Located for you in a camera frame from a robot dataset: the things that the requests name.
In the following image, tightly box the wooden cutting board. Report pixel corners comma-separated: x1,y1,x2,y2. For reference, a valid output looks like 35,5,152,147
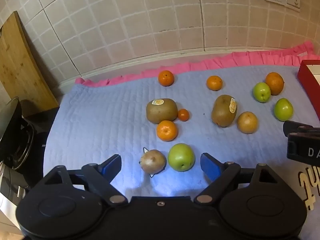
0,11,59,112

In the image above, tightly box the tiny orange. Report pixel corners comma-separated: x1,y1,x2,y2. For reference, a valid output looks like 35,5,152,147
178,109,190,122

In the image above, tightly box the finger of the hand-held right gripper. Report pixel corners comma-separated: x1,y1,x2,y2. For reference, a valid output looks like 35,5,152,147
283,120,320,138

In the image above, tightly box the kiwi with round sticker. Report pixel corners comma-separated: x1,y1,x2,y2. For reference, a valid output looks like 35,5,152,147
146,98,178,124

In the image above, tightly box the silver appliance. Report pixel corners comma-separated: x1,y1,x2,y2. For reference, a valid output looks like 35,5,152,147
0,165,29,227

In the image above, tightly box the kiwi with oval sticker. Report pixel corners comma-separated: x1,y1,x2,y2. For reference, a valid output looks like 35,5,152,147
211,94,238,127

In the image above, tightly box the blue quilted mat pink ruffle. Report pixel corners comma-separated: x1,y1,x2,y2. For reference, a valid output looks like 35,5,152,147
43,41,320,212

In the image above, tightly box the small green apple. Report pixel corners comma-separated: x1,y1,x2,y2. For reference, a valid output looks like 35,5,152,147
273,98,294,121
252,82,271,103

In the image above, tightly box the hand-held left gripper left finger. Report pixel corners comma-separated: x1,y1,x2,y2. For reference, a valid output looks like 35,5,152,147
44,154,127,207

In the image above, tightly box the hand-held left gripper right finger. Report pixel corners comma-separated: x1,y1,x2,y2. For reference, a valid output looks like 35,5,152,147
193,152,278,205

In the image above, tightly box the black kitchen appliance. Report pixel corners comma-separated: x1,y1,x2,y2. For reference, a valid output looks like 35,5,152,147
0,96,61,189

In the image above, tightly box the large green apple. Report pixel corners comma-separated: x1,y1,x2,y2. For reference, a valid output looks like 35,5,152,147
167,143,196,172

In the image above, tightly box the red box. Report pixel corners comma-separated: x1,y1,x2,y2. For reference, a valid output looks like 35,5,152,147
297,59,320,120

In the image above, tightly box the small brown fruit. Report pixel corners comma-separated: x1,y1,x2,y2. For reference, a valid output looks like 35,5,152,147
140,149,167,174

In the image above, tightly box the yellow-brown pear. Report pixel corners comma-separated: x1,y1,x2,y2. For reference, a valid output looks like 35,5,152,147
237,111,258,134

